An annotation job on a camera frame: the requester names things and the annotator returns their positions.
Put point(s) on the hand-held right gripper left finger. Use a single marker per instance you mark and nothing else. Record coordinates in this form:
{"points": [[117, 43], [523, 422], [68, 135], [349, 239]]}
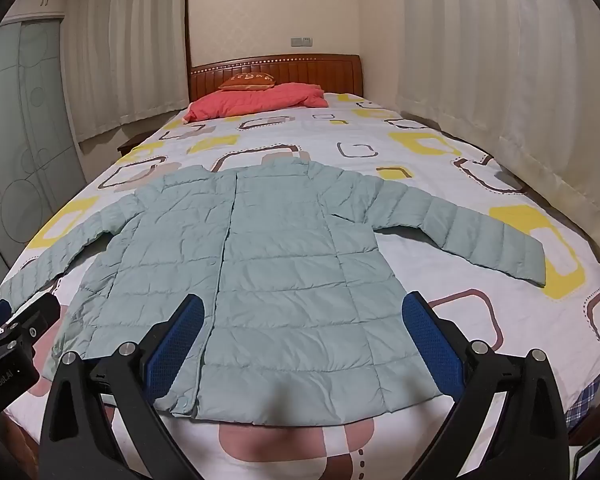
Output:
{"points": [[180, 341]]}

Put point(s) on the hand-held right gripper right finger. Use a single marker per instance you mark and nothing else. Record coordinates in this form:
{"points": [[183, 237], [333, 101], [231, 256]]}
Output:
{"points": [[430, 346]]}

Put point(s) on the light green puffer jacket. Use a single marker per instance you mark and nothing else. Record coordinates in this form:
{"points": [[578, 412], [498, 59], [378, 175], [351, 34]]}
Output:
{"points": [[280, 270]]}

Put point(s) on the frosted glass sliding wardrobe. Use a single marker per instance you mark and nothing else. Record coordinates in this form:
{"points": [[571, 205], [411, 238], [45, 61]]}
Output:
{"points": [[25, 150]]}

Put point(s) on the blue plaid cloth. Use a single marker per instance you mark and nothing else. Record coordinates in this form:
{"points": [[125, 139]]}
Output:
{"points": [[585, 405]]}

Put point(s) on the patterned bed sheet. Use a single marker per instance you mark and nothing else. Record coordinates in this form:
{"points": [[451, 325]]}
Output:
{"points": [[430, 170]]}

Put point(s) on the dark wooden nightstand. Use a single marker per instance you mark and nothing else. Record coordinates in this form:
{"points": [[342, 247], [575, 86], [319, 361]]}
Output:
{"points": [[130, 144]]}

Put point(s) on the pink quilt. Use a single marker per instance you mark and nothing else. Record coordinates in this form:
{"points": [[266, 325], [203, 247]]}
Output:
{"points": [[250, 101]]}

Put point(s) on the orange patterned pillow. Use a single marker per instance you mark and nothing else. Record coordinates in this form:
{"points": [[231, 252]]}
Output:
{"points": [[247, 81]]}

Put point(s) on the cream window curtain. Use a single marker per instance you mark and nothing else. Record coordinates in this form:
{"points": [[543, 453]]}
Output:
{"points": [[130, 50]]}

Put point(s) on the wooden headboard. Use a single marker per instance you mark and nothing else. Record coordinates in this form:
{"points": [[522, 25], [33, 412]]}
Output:
{"points": [[305, 67]]}

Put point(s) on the cream wall curtain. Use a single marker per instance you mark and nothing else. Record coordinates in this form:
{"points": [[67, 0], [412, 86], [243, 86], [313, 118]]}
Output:
{"points": [[505, 60]]}

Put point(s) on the wall socket plate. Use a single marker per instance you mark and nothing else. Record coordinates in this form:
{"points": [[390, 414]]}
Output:
{"points": [[301, 41]]}

